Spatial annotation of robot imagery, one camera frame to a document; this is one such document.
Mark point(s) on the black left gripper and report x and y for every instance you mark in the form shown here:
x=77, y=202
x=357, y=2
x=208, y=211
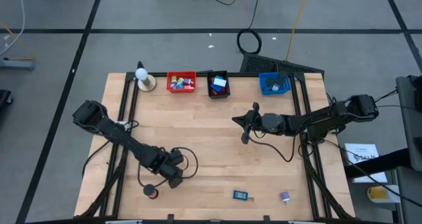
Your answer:
x=169, y=166

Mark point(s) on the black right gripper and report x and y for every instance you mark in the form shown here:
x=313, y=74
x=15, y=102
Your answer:
x=255, y=122

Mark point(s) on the red digital thermometer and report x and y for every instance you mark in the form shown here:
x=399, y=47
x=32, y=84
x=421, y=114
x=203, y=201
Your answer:
x=220, y=93

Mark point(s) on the white card box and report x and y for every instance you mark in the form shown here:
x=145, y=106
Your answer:
x=220, y=82

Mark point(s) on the red card box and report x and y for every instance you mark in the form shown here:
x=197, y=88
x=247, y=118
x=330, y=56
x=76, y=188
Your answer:
x=212, y=82

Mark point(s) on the red plastic basket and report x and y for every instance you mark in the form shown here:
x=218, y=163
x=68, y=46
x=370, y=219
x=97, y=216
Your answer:
x=181, y=91

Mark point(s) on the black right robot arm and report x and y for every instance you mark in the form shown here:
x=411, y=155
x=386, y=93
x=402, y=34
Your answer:
x=329, y=118

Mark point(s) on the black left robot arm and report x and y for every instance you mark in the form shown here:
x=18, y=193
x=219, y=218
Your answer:
x=115, y=135

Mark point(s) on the black and red spool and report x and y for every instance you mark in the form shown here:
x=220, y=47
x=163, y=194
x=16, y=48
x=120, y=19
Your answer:
x=151, y=191

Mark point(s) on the black plastic basket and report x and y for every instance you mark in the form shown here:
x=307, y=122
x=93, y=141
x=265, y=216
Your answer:
x=227, y=85

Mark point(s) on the blue plastic basket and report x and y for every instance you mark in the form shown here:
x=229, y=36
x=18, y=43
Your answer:
x=263, y=89

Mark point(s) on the black table clamp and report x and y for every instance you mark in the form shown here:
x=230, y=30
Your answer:
x=266, y=218
x=170, y=218

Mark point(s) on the black perforated mat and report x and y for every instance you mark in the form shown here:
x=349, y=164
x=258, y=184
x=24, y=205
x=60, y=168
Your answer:
x=263, y=64

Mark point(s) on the white bulb table lamp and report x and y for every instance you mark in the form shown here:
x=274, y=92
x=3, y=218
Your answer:
x=142, y=73

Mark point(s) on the white paper sheet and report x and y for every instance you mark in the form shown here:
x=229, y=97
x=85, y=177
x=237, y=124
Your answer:
x=366, y=158

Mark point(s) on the black diagonal bar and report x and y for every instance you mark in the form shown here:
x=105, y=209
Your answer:
x=379, y=163

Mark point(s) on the yellow white container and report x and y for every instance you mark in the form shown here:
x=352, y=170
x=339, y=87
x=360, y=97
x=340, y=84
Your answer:
x=379, y=194

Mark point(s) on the black floor object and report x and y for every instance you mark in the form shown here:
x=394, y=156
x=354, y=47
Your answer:
x=4, y=99

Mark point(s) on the grey floor box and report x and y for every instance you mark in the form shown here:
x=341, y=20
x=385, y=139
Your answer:
x=16, y=65

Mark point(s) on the grey cabinet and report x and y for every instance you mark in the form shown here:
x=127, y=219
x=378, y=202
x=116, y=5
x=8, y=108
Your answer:
x=410, y=197

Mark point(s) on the black metal table frame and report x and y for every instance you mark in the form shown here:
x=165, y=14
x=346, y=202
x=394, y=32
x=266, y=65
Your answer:
x=244, y=74

